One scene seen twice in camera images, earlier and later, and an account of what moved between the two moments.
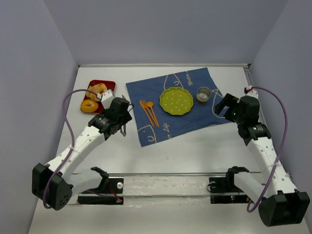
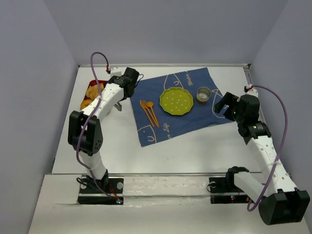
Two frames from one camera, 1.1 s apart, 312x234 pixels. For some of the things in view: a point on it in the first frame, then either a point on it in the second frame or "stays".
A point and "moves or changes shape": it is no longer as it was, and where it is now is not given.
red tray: [110, 85] stays
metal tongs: [124, 134] moves or changes shape
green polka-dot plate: [176, 101] stays
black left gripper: [126, 119] to [119, 106]
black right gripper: [225, 104] stays
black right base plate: [226, 185] stays
